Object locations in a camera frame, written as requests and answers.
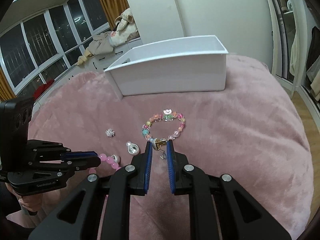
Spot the colourful bead charm bracelet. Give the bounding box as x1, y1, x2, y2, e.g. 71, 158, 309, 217
141, 108, 186, 160

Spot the left human hand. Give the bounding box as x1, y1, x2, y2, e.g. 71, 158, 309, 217
5, 183, 43, 212

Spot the silver flower earring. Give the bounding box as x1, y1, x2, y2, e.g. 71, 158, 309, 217
105, 128, 116, 138

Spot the red cloth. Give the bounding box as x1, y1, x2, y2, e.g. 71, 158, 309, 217
33, 79, 54, 100

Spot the pink fluffy blanket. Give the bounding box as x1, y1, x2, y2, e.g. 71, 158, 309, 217
29, 55, 313, 239

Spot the white drawer cabinet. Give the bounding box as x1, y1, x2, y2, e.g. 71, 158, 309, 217
33, 37, 143, 115

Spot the large window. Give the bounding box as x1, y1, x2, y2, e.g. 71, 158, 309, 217
1, 0, 110, 96

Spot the white storage box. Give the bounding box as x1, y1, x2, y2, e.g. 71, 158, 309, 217
104, 35, 228, 99

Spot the beige clothes pile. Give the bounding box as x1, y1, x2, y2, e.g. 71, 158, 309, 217
76, 8, 140, 66

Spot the hanging cream garment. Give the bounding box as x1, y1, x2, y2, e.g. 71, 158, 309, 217
290, 30, 300, 76

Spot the hanging black garment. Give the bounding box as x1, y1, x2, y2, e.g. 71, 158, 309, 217
306, 26, 320, 82

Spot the white wardrobe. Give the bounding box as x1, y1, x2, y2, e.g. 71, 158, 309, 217
267, 0, 319, 125

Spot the pink bead bracelet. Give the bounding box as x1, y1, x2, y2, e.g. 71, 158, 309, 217
88, 153, 122, 176

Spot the black camera box left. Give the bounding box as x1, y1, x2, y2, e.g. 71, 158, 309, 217
1, 97, 34, 171

